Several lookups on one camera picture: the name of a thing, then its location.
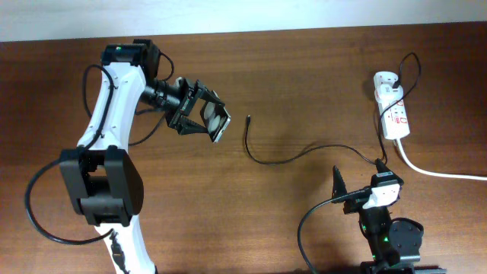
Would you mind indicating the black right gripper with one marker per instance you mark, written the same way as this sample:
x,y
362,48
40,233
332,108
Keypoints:
x,y
339,186

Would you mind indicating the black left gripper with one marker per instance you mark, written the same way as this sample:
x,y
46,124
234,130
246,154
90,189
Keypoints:
x,y
189,98

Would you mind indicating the black Samsung smartphone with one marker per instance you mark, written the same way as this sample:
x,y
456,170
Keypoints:
x,y
216,119

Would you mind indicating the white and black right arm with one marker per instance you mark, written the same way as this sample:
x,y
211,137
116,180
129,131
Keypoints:
x,y
394,242

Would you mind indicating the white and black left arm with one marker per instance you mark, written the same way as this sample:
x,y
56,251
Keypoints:
x,y
102,181

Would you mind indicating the white USB charger plug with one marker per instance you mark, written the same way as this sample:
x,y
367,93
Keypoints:
x,y
387,93

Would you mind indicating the white power strip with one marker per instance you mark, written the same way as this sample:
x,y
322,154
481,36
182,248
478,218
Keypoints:
x,y
394,121

